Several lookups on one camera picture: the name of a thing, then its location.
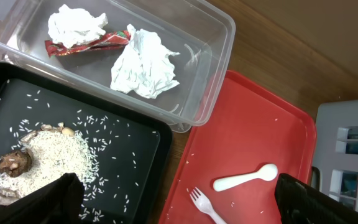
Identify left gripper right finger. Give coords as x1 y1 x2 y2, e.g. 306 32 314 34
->
275 173 358 224

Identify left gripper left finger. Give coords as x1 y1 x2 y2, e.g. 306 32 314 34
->
0 173 84 224

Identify food leftovers with rice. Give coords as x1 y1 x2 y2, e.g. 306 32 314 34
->
0 123 99 206

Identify white plastic fork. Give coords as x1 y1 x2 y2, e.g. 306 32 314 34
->
190 187 227 224

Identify red snack wrapper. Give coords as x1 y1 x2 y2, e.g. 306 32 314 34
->
45 30 131 57

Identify small white napkin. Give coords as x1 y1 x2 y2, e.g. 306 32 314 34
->
48 4 108 49

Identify grey dishwasher rack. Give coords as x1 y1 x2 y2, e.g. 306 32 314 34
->
312 100 358 212

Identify black waste tray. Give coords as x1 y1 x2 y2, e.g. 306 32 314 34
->
0 63 173 223

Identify white plastic spoon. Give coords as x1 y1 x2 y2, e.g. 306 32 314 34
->
213 164 278 192

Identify red serving tray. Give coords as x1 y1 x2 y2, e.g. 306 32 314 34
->
160 71 316 224

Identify clear plastic bin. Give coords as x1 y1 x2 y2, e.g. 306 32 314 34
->
0 0 236 133

